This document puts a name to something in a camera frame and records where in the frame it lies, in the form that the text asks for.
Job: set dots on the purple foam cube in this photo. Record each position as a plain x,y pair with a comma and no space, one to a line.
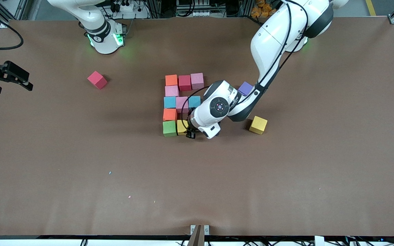
245,88

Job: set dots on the pile of orange packets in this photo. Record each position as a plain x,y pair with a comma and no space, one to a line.
263,8

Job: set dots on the metal clamp bracket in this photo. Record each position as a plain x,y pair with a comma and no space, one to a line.
192,228

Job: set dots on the orange foam cube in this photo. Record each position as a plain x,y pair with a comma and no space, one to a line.
170,114
171,80

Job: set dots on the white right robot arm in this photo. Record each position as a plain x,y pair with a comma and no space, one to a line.
97,20

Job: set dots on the large table mat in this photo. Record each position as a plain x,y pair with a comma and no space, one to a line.
197,191

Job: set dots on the yellow foam cube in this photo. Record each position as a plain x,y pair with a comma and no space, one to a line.
258,124
181,127

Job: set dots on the pink foam cube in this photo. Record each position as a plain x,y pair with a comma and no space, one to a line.
171,91
185,102
197,81

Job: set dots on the blue foam cube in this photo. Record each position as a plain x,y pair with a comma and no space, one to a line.
194,101
170,102

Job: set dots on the white label tag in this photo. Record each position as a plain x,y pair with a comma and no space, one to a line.
319,241

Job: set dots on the brown wedge bar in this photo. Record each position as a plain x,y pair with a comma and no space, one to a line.
197,239

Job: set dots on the red foam cube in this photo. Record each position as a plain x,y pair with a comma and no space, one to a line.
185,83
97,80

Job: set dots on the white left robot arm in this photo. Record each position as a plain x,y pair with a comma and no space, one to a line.
275,34

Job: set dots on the green foam cube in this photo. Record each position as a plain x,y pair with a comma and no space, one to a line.
169,128

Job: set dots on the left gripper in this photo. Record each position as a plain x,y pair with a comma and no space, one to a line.
190,133

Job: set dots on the white power strip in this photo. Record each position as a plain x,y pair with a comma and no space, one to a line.
132,7
204,13

